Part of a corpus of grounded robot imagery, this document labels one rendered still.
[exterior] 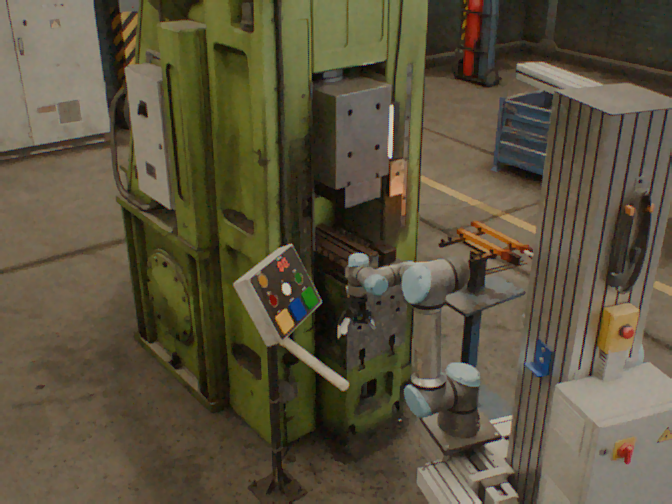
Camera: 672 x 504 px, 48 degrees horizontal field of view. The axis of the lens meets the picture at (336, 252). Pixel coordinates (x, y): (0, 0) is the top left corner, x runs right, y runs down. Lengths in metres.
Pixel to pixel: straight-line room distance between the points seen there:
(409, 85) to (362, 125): 0.43
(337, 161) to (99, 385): 2.05
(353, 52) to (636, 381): 1.74
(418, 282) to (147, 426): 2.16
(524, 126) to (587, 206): 5.11
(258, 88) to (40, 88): 5.27
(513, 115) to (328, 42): 4.22
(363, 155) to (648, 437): 1.63
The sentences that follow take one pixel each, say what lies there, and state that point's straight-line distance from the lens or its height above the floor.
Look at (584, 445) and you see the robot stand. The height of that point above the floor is 1.13.
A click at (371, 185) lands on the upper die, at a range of 3.35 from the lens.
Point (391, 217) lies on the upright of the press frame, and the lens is 3.71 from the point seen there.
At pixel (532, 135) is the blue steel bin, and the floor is 0.44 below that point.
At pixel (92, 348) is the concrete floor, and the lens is 4.85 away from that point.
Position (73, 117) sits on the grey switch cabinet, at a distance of 8.32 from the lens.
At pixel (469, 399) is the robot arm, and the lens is 2.67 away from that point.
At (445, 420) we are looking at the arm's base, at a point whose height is 0.86.
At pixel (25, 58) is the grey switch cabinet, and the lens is 8.09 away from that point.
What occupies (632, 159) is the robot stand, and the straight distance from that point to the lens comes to 2.12.
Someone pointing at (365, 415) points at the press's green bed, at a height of 0.14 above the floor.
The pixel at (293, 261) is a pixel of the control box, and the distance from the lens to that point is 3.10.
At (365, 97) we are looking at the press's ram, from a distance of 3.20.
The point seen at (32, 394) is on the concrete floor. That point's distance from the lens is 4.57.
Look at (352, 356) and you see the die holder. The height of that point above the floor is 0.54.
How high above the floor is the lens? 2.56
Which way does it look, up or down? 27 degrees down
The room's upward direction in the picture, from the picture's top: straight up
